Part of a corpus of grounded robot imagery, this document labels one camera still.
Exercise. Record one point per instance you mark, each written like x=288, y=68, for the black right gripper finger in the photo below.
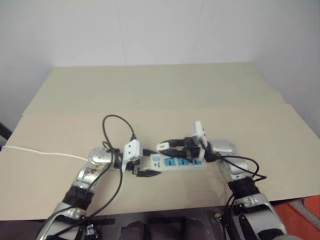
x=173, y=152
x=176, y=141

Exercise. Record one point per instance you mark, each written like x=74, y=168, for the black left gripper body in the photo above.
x=133, y=167

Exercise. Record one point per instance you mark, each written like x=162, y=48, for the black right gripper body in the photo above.
x=193, y=150

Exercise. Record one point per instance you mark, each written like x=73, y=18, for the white charger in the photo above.
x=162, y=146

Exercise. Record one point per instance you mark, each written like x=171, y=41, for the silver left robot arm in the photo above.
x=86, y=172

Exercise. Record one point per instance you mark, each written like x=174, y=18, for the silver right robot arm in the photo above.
x=240, y=170

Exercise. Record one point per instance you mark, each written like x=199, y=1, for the white power strip blue sockets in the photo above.
x=172, y=163

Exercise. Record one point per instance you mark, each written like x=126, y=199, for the tan cardboard sheet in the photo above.
x=175, y=190

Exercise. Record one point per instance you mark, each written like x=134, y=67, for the orange object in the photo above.
x=305, y=215

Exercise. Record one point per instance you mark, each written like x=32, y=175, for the dark object at table edge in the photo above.
x=4, y=133

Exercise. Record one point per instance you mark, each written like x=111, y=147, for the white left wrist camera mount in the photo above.
x=132, y=150

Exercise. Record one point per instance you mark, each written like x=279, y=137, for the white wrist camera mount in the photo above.
x=198, y=131
x=132, y=150

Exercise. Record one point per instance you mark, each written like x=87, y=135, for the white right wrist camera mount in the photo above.
x=198, y=131

